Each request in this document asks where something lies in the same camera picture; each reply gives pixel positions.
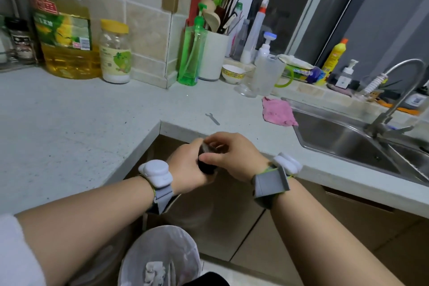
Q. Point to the clear glass cup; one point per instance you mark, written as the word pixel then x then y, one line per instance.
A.
pixel 244 89

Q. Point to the brown cabinet door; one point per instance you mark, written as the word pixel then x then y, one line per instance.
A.
pixel 218 212

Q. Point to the dark spice jar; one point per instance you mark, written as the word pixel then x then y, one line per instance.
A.
pixel 22 41

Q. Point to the pack of wet wipes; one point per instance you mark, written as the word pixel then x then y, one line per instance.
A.
pixel 301 69

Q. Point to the person's right thumb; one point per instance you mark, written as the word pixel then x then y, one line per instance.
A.
pixel 218 158

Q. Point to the person's left hand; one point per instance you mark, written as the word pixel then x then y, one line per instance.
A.
pixel 184 170

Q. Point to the person's left forearm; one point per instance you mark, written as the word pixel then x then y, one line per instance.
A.
pixel 77 228

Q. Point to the person's right hand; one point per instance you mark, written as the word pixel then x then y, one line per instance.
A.
pixel 239 158

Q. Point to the large cooking oil bottle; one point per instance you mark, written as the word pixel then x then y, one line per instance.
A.
pixel 62 24

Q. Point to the person's right forearm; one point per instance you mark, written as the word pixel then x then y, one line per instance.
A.
pixel 321 242

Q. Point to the yellow-lidded plastic jar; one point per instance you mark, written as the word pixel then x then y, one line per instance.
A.
pixel 115 52

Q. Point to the pink cleaning cloth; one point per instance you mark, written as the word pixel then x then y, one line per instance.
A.
pixel 278 112

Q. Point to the clear bottle green cap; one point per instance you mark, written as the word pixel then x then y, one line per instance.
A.
pixel 236 32

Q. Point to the white wrist tracker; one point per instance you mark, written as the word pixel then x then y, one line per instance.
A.
pixel 274 178
pixel 157 181

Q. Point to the clear plastic measuring jug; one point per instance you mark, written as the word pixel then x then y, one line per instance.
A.
pixel 268 76

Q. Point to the yellow detergent bottle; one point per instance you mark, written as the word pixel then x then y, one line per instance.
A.
pixel 332 59

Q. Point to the small dark round object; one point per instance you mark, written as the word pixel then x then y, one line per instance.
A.
pixel 205 165

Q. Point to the stainless steel sink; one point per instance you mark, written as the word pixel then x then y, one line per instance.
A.
pixel 355 143

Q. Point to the chrome kitchen faucet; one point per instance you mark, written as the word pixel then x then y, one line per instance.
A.
pixel 395 101

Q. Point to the white spray bottle red cap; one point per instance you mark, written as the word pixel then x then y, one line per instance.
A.
pixel 254 32

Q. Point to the green dish soap pump bottle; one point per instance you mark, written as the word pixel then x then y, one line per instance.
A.
pixel 192 49

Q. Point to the white left wrist tracker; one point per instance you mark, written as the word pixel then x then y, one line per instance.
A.
pixel 157 181

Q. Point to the small metal wrench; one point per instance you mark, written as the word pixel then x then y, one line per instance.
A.
pixel 212 118

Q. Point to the trash bin with white bag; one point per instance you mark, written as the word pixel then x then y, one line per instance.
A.
pixel 161 257

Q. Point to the white pump bottle blue top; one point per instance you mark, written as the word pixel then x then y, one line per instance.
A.
pixel 264 47

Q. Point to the white pump soap bottle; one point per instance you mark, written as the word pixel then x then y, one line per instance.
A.
pixel 346 76

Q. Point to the bundle of kitchen utensils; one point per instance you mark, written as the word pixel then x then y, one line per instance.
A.
pixel 221 9

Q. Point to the white right wrist tracker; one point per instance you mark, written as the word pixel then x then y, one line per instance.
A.
pixel 274 178

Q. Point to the white sleeve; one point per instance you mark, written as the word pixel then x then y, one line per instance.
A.
pixel 18 252

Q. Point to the small patterned ceramic bowl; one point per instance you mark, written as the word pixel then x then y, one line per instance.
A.
pixel 233 73

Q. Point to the white utensil holder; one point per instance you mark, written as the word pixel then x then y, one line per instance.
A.
pixel 213 56

